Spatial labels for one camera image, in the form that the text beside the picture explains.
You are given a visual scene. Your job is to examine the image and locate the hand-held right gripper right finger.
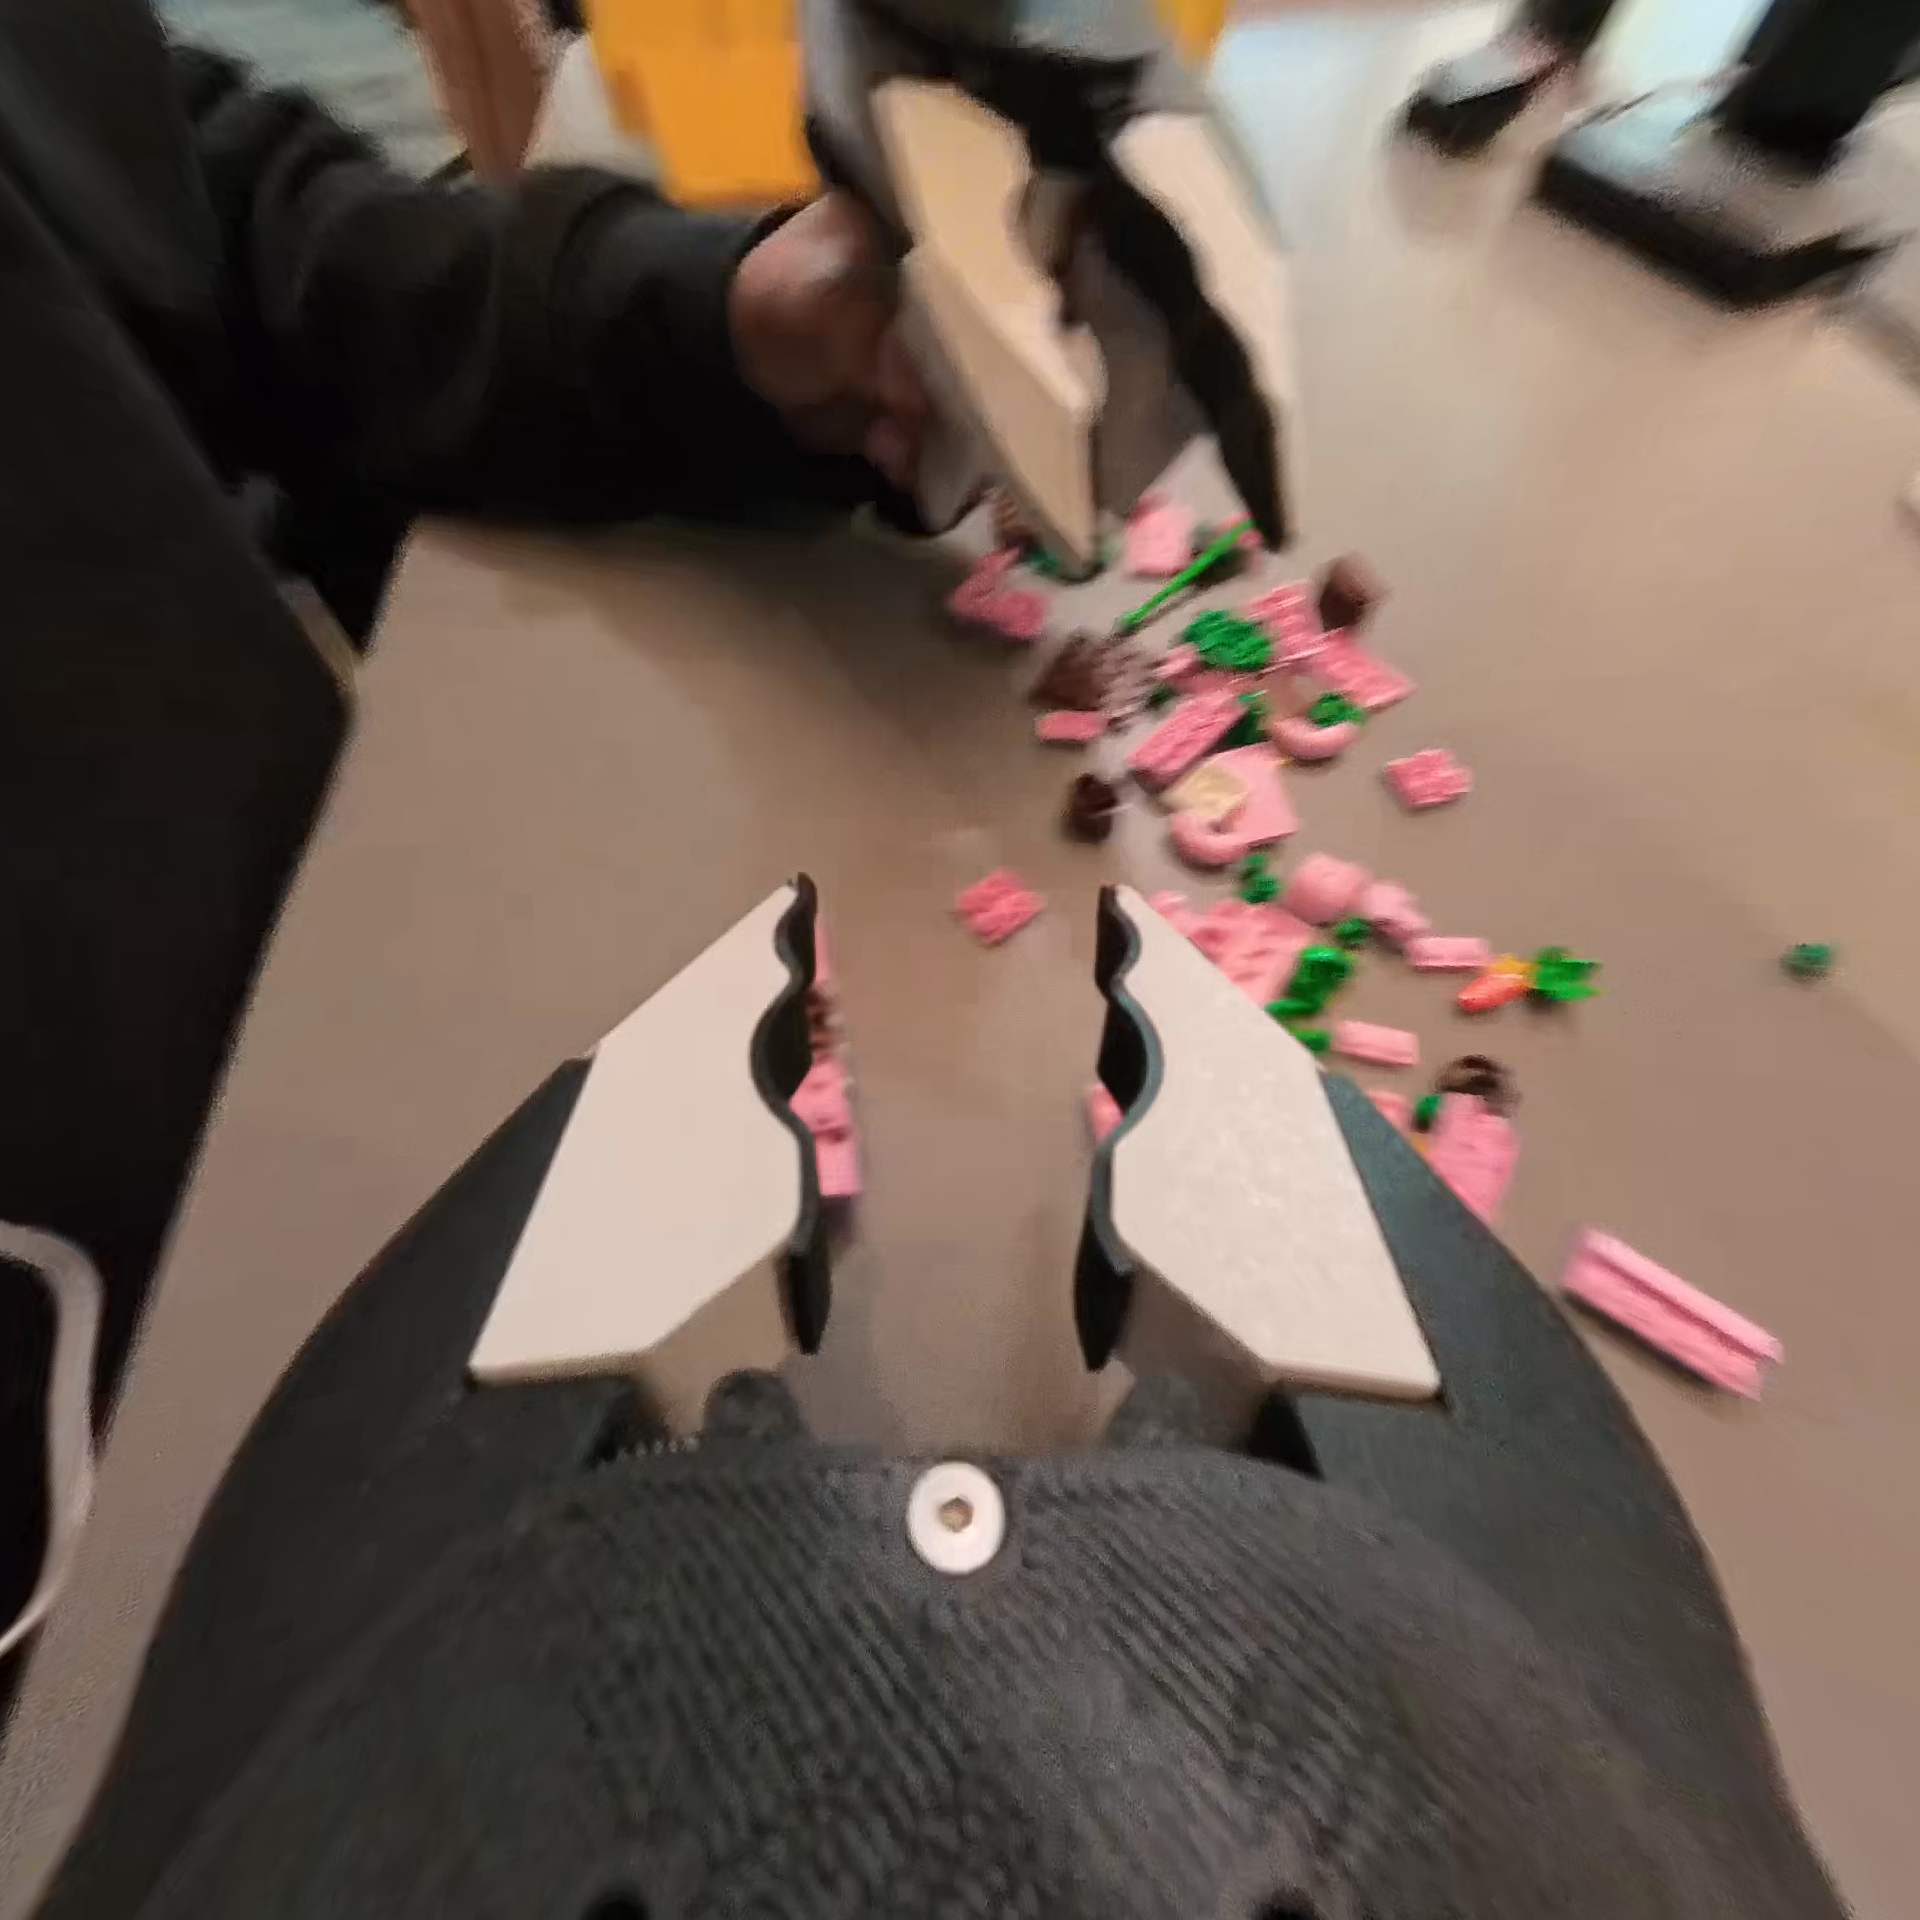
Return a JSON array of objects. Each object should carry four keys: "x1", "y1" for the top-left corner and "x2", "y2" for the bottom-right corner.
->
[{"x1": 1077, "y1": 883, "x2": 1444, "y2": 1413}]

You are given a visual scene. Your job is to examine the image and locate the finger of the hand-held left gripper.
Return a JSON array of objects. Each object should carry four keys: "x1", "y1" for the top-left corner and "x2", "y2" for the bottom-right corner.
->
[
  {"x1": 873, "y1": 78, "x2": 1108, "y2": 568},
  {"x1": 1106, "y1": 117, "x2": 1296, "y2": 552}
]

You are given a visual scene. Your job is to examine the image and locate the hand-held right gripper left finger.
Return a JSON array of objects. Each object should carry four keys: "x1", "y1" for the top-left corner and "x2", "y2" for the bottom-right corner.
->
[{"x1": 469, "y1": 873, "x2": 834, "y2": 1419}]

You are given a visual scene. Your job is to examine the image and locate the pink brick assembly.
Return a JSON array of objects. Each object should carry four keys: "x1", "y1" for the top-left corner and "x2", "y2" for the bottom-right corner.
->
[{"x1": 792, "y1": 919, "x2": 867, "y2": 1205}]

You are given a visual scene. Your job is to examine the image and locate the pink brown toy bricks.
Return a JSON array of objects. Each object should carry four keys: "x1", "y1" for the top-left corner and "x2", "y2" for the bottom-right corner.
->
[{"x1": 941, "y1": 495, "x2": 1840, "y2": 1404}]

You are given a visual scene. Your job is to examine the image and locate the person's left forearm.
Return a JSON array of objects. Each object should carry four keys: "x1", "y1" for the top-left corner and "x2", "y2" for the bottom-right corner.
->
[{"x1": 152, "y1": 46, "x2": 812, "y2": 528}]

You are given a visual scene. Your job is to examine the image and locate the person's left hand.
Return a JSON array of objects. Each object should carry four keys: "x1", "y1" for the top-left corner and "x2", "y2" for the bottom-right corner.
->
[{"x1": 731, "y1": 191, "x2": 962, "y2": 505}]

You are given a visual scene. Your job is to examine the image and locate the green toy stick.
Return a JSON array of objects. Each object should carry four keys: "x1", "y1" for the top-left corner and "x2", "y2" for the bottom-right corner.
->
[{"x1": 1117, "y1": 519, "x2": 1260, "y2": 636}]

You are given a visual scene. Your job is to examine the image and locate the yellow storage bin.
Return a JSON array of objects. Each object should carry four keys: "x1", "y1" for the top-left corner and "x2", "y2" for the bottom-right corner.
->
[{"x1": 588, "y1": 0, "x2": 1221, "y2": 208}]

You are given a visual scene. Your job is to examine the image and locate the large brown toy plate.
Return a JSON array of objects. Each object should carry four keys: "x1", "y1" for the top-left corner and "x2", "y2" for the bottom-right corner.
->
[{"x1": 1036, "y1": 638, "x2": 1149, "y2": 713}]

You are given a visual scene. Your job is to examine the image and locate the person's black jacket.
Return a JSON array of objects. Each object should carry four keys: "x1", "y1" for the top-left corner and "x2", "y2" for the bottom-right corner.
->
[{"x1": 0, "y1": 0, "x2": 362, "y2": 1653}]

